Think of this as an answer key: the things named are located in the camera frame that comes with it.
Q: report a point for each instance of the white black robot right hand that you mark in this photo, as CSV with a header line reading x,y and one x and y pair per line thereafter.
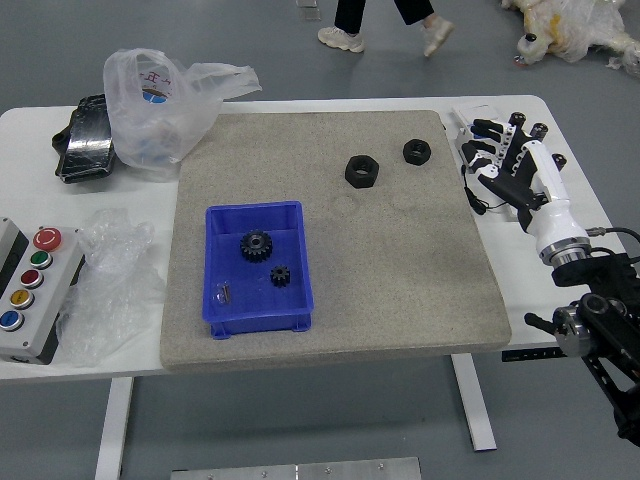
x,y
547,185

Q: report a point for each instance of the small black gear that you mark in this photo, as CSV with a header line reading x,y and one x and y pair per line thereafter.
x,y
276,282

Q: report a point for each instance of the large black gear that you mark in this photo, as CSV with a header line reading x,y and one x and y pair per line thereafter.
x,y
247,252

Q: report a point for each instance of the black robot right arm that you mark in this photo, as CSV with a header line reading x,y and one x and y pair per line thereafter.
x,y
600,280

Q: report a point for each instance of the small black hex nut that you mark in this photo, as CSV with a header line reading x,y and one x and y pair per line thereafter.
x,y
410,158

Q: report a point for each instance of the big black hex nut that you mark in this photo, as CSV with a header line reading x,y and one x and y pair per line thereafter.
x,y
352,175

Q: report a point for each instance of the blue plastic box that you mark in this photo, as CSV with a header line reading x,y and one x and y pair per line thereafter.
x,y
280,305

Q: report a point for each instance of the grey push-button control box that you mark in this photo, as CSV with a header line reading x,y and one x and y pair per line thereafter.
x,y
30,320

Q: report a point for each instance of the black cylindrical capacitor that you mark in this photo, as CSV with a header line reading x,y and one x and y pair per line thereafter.
x,y
539,130
559,159
516,118

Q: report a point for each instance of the white power socket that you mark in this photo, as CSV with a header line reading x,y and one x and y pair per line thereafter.
x,y
510,214

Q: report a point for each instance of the white circuit breaker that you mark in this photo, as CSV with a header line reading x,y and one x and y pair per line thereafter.
x,y
465,112

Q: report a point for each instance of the plush toy in plastic wrap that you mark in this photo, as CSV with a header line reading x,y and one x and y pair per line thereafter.
x,y
565,25

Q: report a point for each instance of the black table control panel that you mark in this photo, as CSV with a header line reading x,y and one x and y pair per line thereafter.
x,y
530,354

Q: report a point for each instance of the beige sneaker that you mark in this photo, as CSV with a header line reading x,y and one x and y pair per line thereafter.
x,y
436,35
342,41

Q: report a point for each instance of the grey-brown mat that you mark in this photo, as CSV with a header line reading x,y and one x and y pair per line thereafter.
x,y
350,260

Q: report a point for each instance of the person's leg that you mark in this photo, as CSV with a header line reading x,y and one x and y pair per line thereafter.
x,y
350,15
415,10

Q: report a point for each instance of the white table leg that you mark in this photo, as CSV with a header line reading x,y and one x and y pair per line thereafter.
x,y
114,425
475,405

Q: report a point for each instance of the metal floor socket cover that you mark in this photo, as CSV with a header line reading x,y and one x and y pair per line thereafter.
x,y
308,11

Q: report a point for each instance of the small clear bag of screws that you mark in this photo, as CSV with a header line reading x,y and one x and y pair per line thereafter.
x,y
223,295

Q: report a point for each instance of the grey metal plate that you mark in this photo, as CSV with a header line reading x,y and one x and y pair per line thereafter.
x,y
300,471

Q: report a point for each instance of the white translucent plastic bag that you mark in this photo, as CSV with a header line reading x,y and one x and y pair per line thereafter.
x,y
150,130

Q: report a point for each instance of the crumpled clear bubble wrap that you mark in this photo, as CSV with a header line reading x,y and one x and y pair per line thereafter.
x,y
110,290

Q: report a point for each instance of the black device in plastic wrap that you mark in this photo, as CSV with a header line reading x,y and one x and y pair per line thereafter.
x,y
90,145

